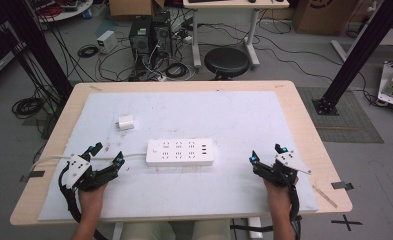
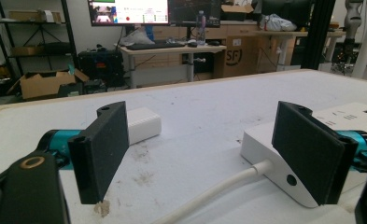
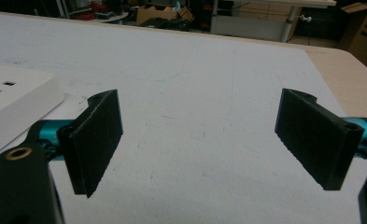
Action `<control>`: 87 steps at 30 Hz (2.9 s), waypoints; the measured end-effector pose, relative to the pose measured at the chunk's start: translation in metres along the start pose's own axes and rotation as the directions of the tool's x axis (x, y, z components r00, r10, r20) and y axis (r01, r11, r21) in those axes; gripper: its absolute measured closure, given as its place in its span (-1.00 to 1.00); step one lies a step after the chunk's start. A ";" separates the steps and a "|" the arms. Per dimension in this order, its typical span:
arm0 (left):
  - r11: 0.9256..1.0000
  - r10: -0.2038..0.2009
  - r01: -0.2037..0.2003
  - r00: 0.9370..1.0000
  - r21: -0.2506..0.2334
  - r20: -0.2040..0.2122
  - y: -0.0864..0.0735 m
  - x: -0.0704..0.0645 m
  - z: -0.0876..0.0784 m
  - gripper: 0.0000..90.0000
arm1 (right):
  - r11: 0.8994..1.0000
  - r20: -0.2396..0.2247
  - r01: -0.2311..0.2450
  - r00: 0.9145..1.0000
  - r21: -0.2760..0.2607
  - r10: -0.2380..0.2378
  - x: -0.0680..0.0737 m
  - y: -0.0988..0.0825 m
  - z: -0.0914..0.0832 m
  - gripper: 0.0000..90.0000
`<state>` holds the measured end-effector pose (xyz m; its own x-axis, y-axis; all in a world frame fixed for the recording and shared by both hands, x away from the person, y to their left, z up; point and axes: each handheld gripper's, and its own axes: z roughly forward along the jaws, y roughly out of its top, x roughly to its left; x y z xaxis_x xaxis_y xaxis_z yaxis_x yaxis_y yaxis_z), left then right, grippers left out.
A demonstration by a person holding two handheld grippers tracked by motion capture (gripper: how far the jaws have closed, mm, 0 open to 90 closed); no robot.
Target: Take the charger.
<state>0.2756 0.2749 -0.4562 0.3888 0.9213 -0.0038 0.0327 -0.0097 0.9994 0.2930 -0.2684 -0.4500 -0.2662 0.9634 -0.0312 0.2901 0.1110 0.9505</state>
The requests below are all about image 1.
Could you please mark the white power supply box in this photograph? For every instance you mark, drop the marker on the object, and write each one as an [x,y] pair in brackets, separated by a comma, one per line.
[106,41]

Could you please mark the grey floor mat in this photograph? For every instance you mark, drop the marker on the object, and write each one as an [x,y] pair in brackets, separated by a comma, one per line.
[347,123]

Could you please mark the white table leg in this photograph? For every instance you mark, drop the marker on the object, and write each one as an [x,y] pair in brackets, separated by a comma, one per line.
[117,231]
[255,228]

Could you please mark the black metal stand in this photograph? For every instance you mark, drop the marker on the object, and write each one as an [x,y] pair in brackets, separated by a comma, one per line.
[357,56]
[40,46]

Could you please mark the black round stool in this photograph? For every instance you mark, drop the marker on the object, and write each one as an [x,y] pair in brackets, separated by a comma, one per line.
[226,61]

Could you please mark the white foam mat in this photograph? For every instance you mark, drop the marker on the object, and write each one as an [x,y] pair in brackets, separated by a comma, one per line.
[200,193]

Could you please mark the round white table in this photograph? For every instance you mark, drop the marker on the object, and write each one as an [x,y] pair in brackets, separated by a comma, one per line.
[70,10]

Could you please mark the small cardboard box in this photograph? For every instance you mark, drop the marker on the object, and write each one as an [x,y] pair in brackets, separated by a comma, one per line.
[134,7]

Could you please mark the black tape cross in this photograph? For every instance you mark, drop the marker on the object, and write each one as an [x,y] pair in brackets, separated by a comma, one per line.
[346,222]

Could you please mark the person's left hand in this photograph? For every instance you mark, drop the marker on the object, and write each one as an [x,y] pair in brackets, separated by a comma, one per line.
[91,200]

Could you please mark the black tape strip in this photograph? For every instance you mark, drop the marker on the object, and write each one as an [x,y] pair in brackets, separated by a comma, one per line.
[34,175]
[342,185]

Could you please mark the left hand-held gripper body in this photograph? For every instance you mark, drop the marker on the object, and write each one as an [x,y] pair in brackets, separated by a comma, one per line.
[84,175]

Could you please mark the white desk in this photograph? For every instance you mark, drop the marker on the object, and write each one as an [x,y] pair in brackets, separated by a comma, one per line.
[235,4]

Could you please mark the thin wooden stick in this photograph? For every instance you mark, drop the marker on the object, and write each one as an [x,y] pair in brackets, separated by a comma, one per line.
[324,196]

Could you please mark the large cardboard box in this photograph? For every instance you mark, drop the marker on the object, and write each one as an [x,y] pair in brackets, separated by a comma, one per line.
[324,16]

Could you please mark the person's right hand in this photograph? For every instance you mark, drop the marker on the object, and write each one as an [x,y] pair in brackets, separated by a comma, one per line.
[279,198]

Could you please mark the black computer tower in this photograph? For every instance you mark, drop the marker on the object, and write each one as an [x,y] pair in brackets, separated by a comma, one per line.
[161,33]
[140,38]

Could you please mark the person's legs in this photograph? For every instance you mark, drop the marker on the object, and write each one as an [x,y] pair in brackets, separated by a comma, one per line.
[177,231]

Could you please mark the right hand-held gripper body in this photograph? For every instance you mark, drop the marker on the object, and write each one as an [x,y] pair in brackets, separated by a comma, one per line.
[284,166]

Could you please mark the white charger adapter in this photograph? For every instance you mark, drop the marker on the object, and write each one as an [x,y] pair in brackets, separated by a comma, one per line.
[126,122]

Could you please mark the white power strip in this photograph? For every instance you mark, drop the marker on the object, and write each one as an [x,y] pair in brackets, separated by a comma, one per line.
[180,152]

